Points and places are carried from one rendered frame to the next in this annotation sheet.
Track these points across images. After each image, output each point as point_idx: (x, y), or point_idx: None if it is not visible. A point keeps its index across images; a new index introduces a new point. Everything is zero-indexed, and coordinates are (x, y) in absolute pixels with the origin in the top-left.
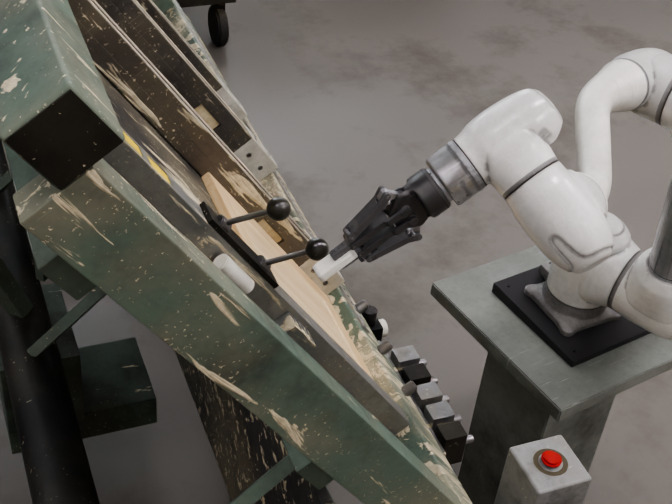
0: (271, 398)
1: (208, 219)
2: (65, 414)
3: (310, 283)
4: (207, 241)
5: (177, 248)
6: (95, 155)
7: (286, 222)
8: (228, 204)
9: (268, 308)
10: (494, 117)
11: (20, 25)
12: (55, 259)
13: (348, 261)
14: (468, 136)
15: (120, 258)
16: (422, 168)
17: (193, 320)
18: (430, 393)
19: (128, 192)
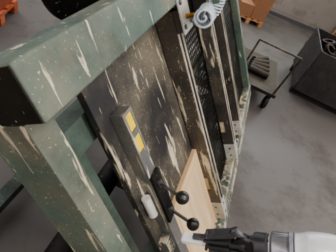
0: None
1: (151, 177)
2: (107, 188)
3: (210, 211)
4: (146, 185)
5: (71, 199)
6: (23, 120)
7: (215, 185)
8: (192, 166)
9: (161, 226)
10: (327, 245)
11: (68, 23)
12: None
13: (198, 245)
14: (303, 241)
15: (37, 182)
16: (266, 234)
17: (74, 233)
18: None
19: (55, 152)
